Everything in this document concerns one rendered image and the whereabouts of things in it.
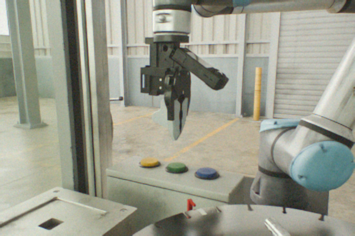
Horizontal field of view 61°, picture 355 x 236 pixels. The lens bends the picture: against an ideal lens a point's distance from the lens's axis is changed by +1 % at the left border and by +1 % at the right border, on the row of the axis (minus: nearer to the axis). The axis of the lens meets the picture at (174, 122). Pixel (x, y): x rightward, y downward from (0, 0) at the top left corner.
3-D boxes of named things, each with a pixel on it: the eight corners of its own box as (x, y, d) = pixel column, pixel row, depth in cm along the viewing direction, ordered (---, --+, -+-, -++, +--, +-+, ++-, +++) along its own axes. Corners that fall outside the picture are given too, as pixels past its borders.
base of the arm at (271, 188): (256, 184, 94) (258, 153, 92) (309, 194, 87) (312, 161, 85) (243, 204, 81) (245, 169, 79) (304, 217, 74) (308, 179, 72)
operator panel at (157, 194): (107, 231, 68) (105, 169, 65) (136, 210, 78) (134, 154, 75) (226, 271, 55) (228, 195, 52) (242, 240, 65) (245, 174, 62)
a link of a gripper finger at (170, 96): (173, 117, 62) (174, 75, 60) (181, 118, 61) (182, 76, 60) (162, 121, 58) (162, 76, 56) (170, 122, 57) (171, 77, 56)
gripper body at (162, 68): (158, 93, 67) (159, 37, 65) (193, 96, 63) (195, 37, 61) (139, 96, 61) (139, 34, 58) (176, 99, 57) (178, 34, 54)
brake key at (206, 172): (193, 181, 61) (193, 172, 61) (201, 174, 64) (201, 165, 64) (212, 185, 59) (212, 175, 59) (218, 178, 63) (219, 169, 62)
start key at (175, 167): (163, 175, 64) (163, 166, 64) (172, 169, 68) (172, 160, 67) (180, 178, 62) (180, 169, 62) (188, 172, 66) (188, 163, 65)
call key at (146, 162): (137, 169, 67) (137, 161, 67) (146, 164, 71) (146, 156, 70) (152, 172, 66) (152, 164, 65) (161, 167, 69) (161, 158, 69)
